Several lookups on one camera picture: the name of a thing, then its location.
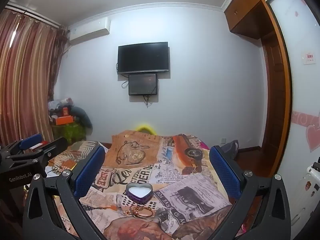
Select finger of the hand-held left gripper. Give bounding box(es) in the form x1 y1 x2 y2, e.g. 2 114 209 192
6 137 69 166
0 133 43 157

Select wooden overhead cabinet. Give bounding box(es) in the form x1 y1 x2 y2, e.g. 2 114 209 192
224 0 287 40

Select purple heart-shaped tin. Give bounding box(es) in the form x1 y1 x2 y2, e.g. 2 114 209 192
126 182 153 203

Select yellow plastic object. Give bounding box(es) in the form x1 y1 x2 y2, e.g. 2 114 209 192
136 124 157 134

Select grey plush cushion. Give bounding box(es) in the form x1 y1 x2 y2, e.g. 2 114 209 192
69 106 93 133

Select small red white wall sticker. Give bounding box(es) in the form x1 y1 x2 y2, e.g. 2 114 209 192
302 51 317 66

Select newspaper printed blanket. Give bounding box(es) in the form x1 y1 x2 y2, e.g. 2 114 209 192
49 129 240 240

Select white air conditioner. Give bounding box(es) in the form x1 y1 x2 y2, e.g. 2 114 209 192
69 17 111 42

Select white plastic appliance with stickers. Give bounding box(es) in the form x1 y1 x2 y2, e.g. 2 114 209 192
291 156 320 232

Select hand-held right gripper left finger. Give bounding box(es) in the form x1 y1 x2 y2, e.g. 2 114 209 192
22 145 107 240

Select striped red curtain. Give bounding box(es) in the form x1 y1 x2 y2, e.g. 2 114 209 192
0 7 68 150

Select white sliding door pink hearts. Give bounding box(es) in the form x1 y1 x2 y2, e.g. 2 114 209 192
265 0 320 180

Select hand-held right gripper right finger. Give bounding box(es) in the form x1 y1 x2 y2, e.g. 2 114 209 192
209 145 292 240

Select white plastic bags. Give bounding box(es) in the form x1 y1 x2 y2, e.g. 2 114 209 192
47 97 76 112

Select orange box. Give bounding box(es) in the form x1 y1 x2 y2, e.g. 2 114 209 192
55 116 74 126

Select white curtain rail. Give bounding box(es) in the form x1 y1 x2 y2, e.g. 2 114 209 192
6 3 62 27

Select small black wall monitor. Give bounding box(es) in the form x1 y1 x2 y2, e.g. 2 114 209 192
128 73 159 96

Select black wall television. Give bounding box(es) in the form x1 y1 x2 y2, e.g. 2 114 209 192
117 42 171 75

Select dark bag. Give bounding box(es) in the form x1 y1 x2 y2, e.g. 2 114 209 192
221 140 239 159

